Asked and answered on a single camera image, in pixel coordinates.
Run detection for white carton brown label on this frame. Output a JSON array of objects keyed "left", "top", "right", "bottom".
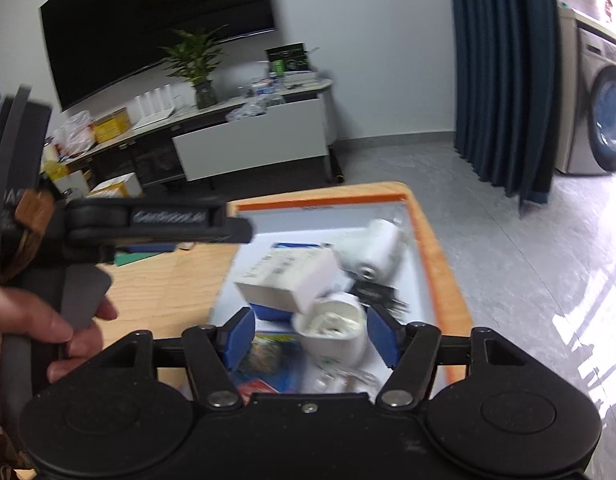
[{"left": 235, "top": 247, "right": 339, "bottom": 314}]

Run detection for crumpled clear plastic bag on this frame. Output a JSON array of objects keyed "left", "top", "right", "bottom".
[{"left": 225, "top": 95, "right": 285, "bottom": 122}]

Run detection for white washing machine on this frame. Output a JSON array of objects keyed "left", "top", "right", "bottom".
[{"left": 554, "top": 6, "right": 616, "bottom": 177}]

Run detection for green plant in glass vase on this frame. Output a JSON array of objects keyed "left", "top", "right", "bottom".
[{"left": 160, "top": 24, "right": 229, "bottom": 110}]

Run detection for black charger plug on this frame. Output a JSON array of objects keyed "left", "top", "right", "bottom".
[{"left": 349, "top": 281, "right": 409, "bottom": 312}]

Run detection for yellow box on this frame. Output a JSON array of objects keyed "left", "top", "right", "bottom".
[{"left": 92, "top": 108, "right": 132, "bottom": 142}]

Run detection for black green printed box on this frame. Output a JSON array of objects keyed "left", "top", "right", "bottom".
[{"left": 265, "top": 42, "right": 312, "bottom": 75}]

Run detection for clear plastic storage boxes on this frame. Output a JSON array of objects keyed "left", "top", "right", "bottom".
[{"left": 237, "top": 71, "right": 322, "bottom": 97}]

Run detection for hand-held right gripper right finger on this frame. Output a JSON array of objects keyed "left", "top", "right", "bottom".
[{"left": 366, "top": 305, "right": 529, "bottom": 409}]

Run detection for dark blue curtain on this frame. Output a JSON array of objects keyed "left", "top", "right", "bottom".
[{"left": 445, "top": 0, "right": 562, "bottom": 212}]

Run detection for white plug-in repellent heater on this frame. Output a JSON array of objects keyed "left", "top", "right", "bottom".
[{"left": 291, "top": 293, "right": 369, "bottom": 369}]

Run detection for blue white printed box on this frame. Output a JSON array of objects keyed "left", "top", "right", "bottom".
[{"left": 249, "top": 304, "right": 297, "bottom": 322}]

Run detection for white TV cabinet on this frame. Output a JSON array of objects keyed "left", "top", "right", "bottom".
[{"left": 42, "top": 77, "right": 346, "bottom": 192}]

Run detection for white cabinet drawer front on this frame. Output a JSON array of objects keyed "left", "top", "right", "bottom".
[{"left": 171, "top": 97, "right": 332, "bottom": 182}]

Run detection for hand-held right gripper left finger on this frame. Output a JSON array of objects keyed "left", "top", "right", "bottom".
[{"left": 95, "top": 307, "right": 257, "bottom": 409}]

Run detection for blue playing card box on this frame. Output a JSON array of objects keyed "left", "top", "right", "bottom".
[{"left": 237, "top": 332, "right": 302, "bottom": 392}]

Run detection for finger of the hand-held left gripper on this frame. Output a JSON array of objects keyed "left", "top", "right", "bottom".
[{"left": 212, "top": 200, "right": 255, "bottom": 246}]

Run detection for red card box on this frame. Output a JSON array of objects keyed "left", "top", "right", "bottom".
[{"left": 234, "top": 379, "right": 279, "bottom": 407}]

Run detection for white router with antennas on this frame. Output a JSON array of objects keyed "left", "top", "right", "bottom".
[{"left": 126, "top": 85, "right": 177, "bottom": 129}]

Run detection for person's left hand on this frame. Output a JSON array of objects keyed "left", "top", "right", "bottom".
[{"left": 0, "top": 280, "right": 120, "bottom": 417}]

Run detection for white yellow taped parcels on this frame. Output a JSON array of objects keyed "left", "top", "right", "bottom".
[{"left": 86, "top": 172, "right": 144, "bottom": 199}]

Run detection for black wall television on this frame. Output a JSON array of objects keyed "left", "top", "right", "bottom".
[{"left": 40, "top": 0, "right": 279, "bottom": 112}]

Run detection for orange white cardboard box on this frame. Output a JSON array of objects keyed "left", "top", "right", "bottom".
[{"left": 227, "top": 182, "right": 475, "bottom": 397}]

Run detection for white heater with clear bottle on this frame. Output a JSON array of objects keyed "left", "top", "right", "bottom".
[{"left": 334, "top": 217, "right": 407, "bottom": 284}]

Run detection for white plastic bag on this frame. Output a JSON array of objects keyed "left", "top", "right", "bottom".
[{"left": 54, "top": 110, "right": 96, "bottom": 157}]

